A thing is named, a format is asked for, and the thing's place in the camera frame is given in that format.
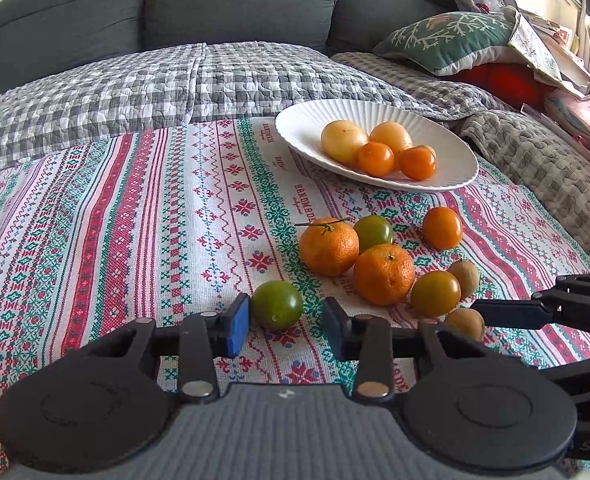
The dark grey sofa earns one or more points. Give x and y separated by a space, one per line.
240 0

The grey white checked quilt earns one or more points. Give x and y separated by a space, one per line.
175 85

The yellow-green tomato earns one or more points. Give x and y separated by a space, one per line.
435 294

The beige grey checked blanket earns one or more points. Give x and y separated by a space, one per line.
415 85

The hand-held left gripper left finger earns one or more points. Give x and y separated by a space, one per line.
237 326

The pink folded cloth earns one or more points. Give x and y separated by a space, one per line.
570 115

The orange mandarin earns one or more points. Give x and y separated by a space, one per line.
384 275

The orange tomato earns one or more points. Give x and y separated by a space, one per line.
442 228
375 160
417 164

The stack of papers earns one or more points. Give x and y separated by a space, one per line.
570 45

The white ribbed plate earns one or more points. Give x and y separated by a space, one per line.
305 130

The red fuzzy cushion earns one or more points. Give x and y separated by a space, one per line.
510 85

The mandarin with stem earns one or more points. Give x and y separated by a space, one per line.
329 247

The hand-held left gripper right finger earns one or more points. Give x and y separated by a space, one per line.
332 324

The grey patchwork quilt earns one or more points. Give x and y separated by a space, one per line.
540 170

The green tomato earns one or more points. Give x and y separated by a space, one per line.
277 305
375 230

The pale yellow round fruit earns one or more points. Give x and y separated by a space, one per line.
342 138

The red green embroidered cloth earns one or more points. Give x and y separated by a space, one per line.
125 240

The green pillow white branch print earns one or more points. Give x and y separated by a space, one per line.
450 40

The clear plastic board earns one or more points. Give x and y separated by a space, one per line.
582 152

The white floral cloth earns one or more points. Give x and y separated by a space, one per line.
535 45

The golden yellow round fruit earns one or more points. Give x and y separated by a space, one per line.
390 135

